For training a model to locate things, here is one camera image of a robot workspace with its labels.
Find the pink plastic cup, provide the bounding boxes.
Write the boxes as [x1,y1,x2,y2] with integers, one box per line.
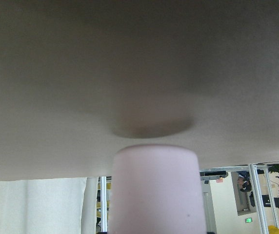
[108,145,206,234]

